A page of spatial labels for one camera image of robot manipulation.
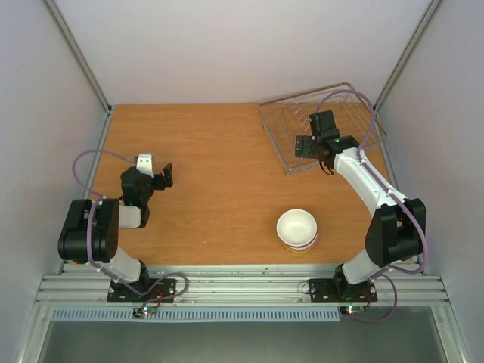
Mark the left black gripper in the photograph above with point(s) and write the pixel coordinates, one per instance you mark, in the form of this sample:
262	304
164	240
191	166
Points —
169	175

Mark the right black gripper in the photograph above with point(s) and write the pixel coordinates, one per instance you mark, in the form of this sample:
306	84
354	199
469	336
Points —
310	147

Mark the wire dish rack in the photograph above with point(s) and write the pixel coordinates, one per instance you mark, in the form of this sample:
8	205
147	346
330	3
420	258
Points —
297	122

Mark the white bowl orange outside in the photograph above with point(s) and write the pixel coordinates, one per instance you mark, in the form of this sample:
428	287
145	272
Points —
296	227

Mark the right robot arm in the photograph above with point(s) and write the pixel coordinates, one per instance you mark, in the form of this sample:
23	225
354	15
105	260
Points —
397	228

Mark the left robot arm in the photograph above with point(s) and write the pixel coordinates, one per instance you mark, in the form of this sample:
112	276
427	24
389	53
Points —
90	234

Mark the red patterned bowl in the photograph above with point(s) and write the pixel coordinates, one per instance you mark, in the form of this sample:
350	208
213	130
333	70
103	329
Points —
311	243

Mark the left controller board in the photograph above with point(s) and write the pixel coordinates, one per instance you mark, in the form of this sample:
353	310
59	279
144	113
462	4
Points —
145	311

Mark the controller board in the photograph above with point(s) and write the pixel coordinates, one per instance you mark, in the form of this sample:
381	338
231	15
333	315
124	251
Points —
145	311
351	310

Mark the right controller board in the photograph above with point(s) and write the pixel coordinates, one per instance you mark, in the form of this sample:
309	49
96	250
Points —
351	310

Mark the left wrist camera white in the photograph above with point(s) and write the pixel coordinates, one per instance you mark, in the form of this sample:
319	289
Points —
144	164

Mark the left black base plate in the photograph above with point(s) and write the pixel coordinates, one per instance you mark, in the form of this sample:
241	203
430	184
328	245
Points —
163	292

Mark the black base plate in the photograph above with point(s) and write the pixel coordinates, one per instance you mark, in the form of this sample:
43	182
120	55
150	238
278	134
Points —
163	292
328	290

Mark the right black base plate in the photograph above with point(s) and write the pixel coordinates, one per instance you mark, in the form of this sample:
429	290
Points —
328	290

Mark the grey slotted cable duct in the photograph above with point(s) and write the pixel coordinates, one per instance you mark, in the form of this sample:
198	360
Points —
198	314

